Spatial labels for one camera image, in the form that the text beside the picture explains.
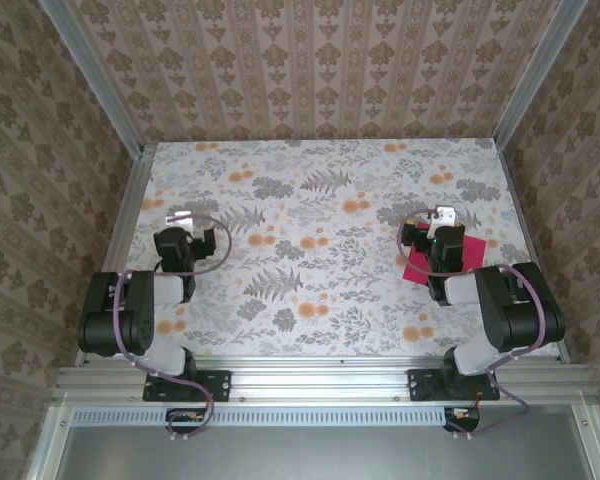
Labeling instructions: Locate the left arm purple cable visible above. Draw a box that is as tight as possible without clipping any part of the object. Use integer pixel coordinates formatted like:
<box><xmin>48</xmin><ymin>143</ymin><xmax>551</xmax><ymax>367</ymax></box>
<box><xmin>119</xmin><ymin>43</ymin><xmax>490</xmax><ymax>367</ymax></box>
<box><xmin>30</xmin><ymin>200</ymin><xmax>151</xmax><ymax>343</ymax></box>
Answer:
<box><xmin>112</xmin><ymin>212</ymin><xmax>233</xmax><ymax>444</ymax></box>

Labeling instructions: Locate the pink square paper sheet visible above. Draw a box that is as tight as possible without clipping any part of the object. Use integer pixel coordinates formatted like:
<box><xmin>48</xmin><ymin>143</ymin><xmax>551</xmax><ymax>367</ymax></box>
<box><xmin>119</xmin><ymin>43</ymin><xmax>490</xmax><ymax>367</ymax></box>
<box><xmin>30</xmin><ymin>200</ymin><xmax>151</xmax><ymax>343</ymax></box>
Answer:
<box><xmin>402</xmin><ymin>223</ymin><xmax>487</xmax><ymax>287</ymax></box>

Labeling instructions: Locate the aluminium frame post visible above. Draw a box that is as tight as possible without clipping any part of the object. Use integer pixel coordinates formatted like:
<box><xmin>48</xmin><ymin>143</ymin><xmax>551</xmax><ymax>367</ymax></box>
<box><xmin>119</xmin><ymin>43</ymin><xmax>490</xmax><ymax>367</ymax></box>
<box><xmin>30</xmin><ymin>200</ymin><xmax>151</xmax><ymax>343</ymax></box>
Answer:
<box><xmin>38</xmin><ymin>0</ymin><xmax>146</xmax><ymax>159</ymax></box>
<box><xmin>492</xmin><ymin>0</ymin><xmax>592</xmax><ymax>149</ymax></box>

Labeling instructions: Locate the right aluminium side rail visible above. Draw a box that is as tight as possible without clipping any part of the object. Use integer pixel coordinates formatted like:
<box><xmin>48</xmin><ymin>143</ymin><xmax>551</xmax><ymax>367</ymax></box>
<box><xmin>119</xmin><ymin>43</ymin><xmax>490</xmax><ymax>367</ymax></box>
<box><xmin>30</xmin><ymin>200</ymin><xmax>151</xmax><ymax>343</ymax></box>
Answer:
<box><xmin>497</xmin><ymin>142</ymin><xmax>571</xmax><ymax>365</ymax></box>

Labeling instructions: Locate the grey slotted cable duct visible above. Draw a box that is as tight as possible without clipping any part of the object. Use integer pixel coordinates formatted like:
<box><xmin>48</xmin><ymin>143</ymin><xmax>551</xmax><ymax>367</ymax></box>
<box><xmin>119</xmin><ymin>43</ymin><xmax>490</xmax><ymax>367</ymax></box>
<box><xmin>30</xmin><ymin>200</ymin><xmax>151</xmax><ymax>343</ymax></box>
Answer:
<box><xmin>72</xmin><ymin>405</ymin><xmax>449</xmax><ymax>426</ymax></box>

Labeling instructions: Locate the floral table cover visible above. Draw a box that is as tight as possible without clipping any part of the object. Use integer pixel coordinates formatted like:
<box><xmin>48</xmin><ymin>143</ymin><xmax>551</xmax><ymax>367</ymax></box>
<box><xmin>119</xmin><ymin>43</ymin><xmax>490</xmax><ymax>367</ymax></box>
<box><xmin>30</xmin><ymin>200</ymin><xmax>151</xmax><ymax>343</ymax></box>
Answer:
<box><xmin>102</xmin><ymin>139</ymin><xmax>561</xmax><ymax>359</ymax></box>

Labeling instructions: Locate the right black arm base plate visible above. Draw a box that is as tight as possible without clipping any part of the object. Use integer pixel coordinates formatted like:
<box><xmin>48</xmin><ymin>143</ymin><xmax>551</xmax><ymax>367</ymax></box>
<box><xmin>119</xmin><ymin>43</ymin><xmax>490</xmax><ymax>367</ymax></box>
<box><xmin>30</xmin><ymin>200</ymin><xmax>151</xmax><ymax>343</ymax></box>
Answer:
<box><xmin>407</xmin><ymin>368</ymin><xmax>501</xmax><ymax>404</ymax></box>

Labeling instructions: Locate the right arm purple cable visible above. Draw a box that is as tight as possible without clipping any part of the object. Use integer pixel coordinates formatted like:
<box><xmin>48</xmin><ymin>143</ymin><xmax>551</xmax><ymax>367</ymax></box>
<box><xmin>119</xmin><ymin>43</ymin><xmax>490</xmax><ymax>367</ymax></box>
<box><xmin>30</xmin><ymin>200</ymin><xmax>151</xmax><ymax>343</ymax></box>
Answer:
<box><xmin>396</xmin><ymin>208</ymin><xmax>551</xmax><ymax>441</ymax></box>

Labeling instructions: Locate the grey metal sheet panel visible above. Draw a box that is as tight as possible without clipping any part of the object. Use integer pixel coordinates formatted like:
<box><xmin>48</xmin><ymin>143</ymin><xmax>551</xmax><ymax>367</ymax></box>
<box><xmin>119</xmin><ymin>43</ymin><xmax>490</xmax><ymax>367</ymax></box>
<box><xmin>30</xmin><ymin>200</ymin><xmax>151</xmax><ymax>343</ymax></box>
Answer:
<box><xmin>27</xmin><ymin>404</ymin><xmax>600</xmax><ymax>480</ymax></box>

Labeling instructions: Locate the black connector board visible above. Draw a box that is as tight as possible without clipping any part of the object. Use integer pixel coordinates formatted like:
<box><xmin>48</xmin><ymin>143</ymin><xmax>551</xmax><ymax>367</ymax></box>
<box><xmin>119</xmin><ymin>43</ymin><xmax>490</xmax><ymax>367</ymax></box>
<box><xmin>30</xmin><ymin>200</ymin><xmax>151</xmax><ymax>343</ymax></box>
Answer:
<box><xmin>165</xmin><ymin>407</ymin><xmax>214</xmax><ymax>435</ymax></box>
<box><xmin>442</xmin><ymin>405</ymin><xmax>481</xmax><ymax>434</ymax></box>

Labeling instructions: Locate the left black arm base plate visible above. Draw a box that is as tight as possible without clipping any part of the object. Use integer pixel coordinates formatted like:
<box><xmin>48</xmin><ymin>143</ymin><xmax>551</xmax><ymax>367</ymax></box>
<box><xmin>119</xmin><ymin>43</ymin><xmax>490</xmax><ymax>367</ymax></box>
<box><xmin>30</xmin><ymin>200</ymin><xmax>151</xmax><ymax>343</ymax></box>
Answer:
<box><xmin>143</xmin><ymin>368</ymin><xmax>232</xmax><ymax>403</ymax></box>

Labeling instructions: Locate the left aluminium frame post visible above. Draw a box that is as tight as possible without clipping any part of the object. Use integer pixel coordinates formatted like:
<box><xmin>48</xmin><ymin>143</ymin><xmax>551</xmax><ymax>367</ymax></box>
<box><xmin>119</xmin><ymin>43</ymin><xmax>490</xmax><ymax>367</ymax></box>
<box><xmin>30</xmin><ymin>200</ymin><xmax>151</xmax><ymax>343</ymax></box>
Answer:
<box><xmin>38</xmin><ymin>0</ymin><xmax>146</xmax><ymax>159</ymax></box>

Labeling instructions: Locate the aluminium side rail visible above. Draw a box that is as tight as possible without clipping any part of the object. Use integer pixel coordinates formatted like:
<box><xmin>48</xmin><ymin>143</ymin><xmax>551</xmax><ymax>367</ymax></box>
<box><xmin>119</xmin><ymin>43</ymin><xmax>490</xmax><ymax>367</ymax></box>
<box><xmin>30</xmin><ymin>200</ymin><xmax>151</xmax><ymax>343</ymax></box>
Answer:
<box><xmin>74</xmin><ymin>142</ymin><xmax>157</xmax><ymax>366</ymax></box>
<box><xmin>497</xmin><ymin>142</ymin><xmax>571</xmax><ymax>365</ymax></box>

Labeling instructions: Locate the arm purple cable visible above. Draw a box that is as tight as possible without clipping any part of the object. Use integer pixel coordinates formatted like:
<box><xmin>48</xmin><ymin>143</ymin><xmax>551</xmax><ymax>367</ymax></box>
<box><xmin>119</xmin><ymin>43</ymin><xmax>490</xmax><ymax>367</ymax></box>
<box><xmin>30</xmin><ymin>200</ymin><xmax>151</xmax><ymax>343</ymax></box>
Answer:
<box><xmin>112</xmin><ymin>212</ymin><xmax>233</xmax><ymax>444</ymax></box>
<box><xmin>396</xmin><ymin>208</ymin><xmax>551</xmax><ymax>441</ymax></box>

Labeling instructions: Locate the aluminium frame cross rail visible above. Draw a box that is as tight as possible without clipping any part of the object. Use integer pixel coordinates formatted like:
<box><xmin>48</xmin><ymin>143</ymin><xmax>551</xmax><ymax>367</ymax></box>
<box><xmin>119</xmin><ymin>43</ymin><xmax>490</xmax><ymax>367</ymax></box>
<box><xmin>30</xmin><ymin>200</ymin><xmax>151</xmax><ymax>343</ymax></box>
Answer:
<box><xmin>52</xmin><ymin>363</ymin><xmax>599</xmax><ymax>404</ymax></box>

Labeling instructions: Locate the left aluminium side rail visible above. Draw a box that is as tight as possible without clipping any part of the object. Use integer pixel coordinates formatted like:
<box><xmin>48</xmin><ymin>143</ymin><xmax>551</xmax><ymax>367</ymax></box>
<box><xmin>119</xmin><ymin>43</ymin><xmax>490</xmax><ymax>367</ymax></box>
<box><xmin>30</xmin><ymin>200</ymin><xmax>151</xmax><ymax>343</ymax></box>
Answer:
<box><xmin>74</xmin><ymin>142</ymin><xmax>157</xmax><ymax>366</ymax></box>

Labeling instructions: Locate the right aluminium frame post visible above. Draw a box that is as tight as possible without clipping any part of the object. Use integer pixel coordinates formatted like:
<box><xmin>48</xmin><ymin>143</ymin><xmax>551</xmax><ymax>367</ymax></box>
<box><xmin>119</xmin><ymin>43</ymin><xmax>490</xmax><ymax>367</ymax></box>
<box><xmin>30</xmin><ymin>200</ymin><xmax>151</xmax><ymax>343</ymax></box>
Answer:
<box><xmin>492</xmin><ymin>0</ymin><xmax>592</xmax><ymax>149</ymax></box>

